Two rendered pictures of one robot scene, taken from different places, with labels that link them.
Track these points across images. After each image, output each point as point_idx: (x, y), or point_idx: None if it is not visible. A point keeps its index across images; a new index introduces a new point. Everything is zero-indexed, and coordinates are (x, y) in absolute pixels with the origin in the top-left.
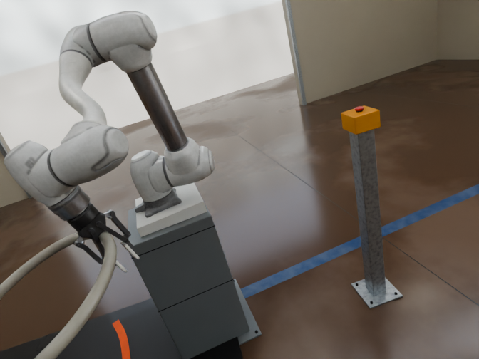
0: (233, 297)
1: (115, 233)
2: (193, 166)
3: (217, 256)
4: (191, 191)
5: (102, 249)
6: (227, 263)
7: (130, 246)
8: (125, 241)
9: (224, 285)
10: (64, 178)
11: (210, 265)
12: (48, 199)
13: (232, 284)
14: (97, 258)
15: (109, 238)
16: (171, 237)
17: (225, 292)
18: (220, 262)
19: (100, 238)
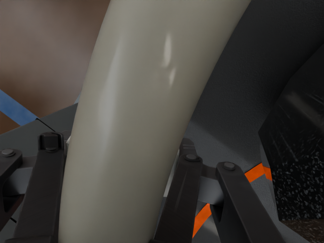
0: (62, 114)
1: (33, 200)
2: None
3: (6, 142)
4: None
5: (184, 197)
6: (13, 129)
7: (67, 138)
8: (58, 148)
9: (53, 126)
10: None
11: (30, 149)
12: None
13: (45, 118)
14: (239, 189)
15: (102, 85)
16: (5, 229)
17: (61, 124)
18: (16, 137)
19: (139, 227)
